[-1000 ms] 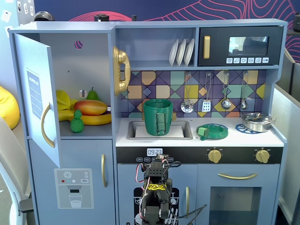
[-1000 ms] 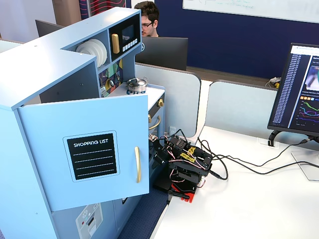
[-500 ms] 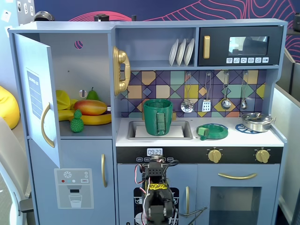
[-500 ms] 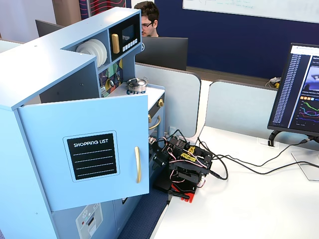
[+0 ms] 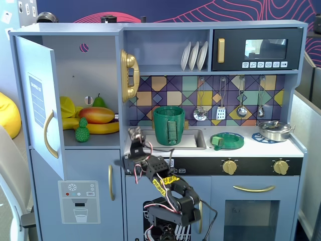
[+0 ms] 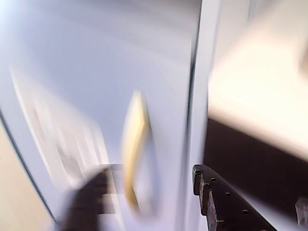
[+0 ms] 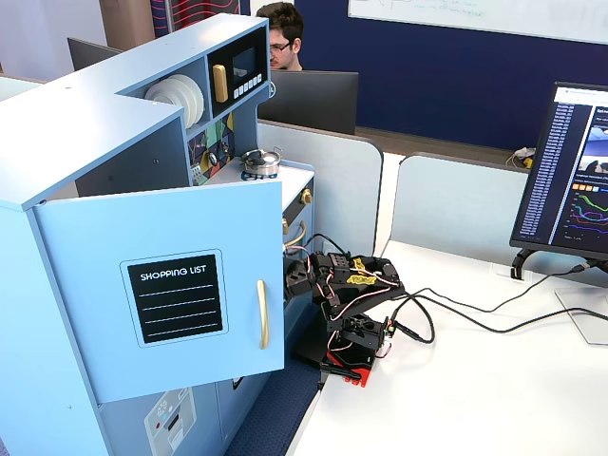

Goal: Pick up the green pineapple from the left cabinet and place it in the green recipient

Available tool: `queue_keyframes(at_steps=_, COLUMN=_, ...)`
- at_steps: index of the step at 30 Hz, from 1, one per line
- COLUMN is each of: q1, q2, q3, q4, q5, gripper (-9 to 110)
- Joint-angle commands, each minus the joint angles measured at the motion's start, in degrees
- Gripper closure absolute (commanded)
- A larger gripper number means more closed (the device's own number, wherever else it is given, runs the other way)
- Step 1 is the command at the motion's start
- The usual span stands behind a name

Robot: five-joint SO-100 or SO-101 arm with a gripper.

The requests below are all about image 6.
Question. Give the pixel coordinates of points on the control panel sticker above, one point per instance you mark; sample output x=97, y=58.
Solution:
x=60, y=134

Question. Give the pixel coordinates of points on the white cabinet door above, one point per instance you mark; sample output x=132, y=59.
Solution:
x=96, y=72

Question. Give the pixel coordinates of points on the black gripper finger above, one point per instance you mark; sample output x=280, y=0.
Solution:
x=81, y=207
x=223, y=207

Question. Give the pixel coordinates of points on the white cabinet frame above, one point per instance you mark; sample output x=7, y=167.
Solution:
x=204, y=72

